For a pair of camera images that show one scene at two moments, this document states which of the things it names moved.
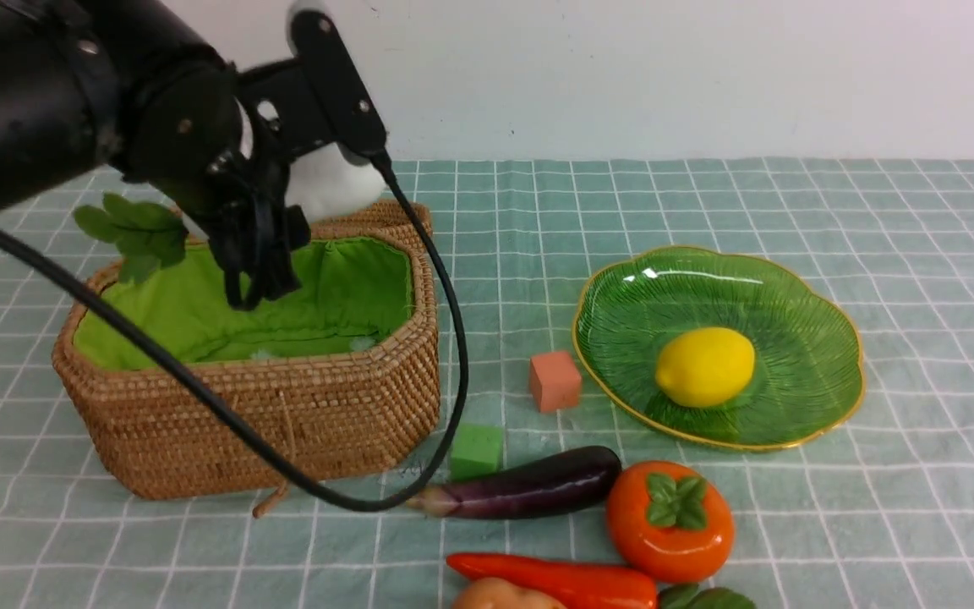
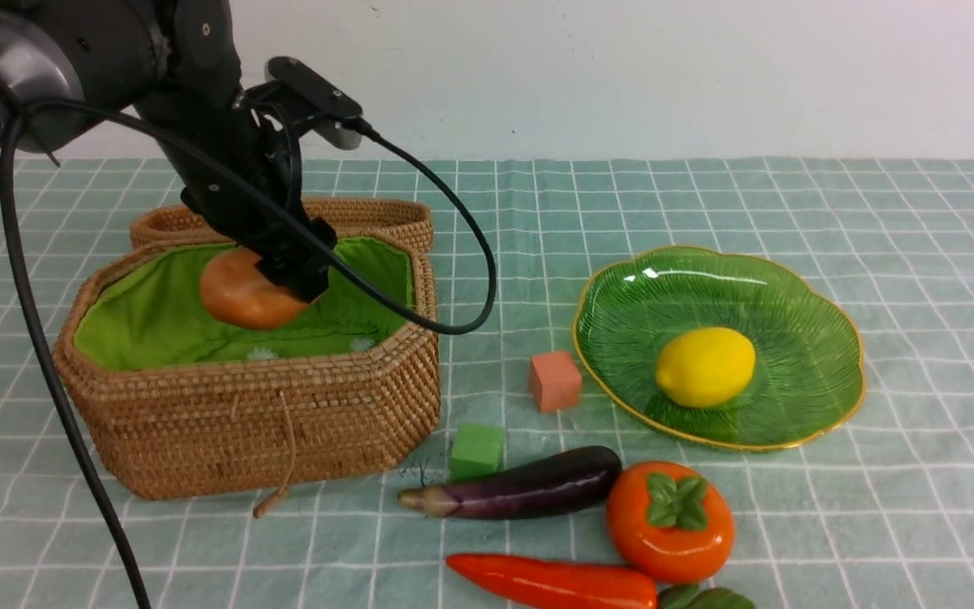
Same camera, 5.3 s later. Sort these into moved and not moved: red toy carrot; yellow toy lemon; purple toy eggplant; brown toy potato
Moved: brown toy potato
Not moved: purple toy eggplant; yellow toy lemon; red toy carrot
